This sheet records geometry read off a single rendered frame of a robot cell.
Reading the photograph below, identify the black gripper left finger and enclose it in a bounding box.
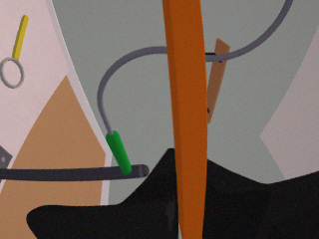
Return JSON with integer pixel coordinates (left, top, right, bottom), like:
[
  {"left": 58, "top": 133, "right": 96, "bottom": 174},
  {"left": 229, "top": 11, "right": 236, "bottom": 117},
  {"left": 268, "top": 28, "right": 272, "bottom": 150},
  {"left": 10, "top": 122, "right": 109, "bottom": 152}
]
[{"left": 27, "top": 147, "right": 179, "bottom": 239}]

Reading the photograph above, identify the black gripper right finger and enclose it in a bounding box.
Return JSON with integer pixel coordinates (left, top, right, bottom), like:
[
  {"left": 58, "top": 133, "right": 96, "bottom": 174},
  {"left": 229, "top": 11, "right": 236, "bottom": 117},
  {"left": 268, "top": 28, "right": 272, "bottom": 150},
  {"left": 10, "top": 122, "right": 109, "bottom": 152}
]
[{"left": 202, "top": 159, "right": 319, "bottom": 239}]

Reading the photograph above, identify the orange long bar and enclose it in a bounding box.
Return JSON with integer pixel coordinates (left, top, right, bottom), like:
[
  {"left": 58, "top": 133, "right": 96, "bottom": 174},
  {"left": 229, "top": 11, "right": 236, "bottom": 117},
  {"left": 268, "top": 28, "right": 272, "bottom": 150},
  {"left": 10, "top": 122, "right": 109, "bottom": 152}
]
[{"left": 162, "top": 0, "right": 208, "bottom": 239}]

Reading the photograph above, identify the grey loop with yellow handle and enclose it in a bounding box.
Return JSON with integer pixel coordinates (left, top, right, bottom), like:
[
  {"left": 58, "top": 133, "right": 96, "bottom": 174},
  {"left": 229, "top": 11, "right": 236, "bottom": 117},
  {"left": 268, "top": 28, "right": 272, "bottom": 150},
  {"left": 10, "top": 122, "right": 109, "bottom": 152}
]
[{"left": 0, "top": 15, "right": 29, "bottom": 89}]

